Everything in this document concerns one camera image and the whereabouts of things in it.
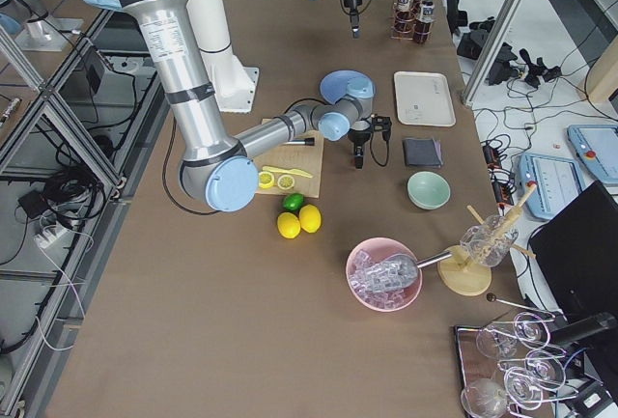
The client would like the lemon half slice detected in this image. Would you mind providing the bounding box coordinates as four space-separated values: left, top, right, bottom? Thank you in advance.
276 174 295 191
258 171 276 189

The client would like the upper lemon half slice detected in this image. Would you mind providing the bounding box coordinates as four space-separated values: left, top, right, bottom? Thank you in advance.
276 174 295 191

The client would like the lower whole lemon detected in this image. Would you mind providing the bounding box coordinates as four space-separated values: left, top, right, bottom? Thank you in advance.
276 211 301 239

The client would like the whole lemon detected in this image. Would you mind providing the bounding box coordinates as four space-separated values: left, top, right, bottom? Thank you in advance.
276 211 301 239
298 205 322 234

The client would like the wooden cutting board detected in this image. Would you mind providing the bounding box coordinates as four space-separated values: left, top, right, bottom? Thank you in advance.
254 130 324 198

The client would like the copper wire bottle rack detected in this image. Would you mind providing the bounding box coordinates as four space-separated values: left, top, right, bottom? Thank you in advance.
390 1 435 44

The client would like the back right tea bottle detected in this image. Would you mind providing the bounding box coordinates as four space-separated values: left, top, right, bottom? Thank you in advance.
393 0 414 38

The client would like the cream rabbit tray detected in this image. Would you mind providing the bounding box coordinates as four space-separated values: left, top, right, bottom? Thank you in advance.
394 70 456 127

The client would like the wooden cup stand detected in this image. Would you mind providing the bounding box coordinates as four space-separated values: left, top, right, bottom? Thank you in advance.
437 182 537 296

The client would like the yellow plastic knife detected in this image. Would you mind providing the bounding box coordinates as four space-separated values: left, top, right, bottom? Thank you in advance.
262 165 314 179

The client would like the blue teach pendant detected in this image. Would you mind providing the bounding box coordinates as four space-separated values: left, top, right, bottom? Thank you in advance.
519 153 585 220

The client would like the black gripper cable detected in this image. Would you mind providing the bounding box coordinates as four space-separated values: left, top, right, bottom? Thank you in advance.
364 116 393 168

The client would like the green lime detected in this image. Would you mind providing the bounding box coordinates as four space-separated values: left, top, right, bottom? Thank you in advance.
282 193 304 211

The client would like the upper whole lemon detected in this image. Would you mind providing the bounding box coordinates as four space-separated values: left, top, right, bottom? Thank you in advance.
298 205 322 234

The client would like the lower lemon half slice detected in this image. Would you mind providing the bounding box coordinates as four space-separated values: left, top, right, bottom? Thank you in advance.
258 171 276 189

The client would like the black laptop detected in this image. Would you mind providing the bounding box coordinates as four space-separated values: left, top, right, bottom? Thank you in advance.
530 181 617 320

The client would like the steel muddler black tip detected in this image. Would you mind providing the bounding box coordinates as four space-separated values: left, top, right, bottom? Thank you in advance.
284 137 316 146

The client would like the front tea bottle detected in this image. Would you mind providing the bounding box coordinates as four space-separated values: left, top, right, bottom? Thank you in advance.
412 0 435 44

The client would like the pink ice bowl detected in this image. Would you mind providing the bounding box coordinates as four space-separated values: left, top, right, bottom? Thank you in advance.
346 237 423 312

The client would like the green bowl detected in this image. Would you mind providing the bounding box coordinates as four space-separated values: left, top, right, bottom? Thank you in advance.
407 171 451 210

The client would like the metal ice scoop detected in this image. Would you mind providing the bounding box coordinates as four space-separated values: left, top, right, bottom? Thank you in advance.
379 251 452 291

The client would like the grey folded cloth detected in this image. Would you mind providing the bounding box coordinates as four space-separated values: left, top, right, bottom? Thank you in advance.
403 137 443 168

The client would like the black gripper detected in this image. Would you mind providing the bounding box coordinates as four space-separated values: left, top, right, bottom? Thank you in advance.
348 114 391 169
342 0 363 39

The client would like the black mirror tray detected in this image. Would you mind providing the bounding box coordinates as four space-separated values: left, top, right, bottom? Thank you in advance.
452 323 600 418

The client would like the glass mug on stand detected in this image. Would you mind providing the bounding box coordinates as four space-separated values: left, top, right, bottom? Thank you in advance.
460 215 519 267

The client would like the blue round plate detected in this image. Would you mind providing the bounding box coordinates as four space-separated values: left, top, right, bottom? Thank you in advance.
319 70 366 104

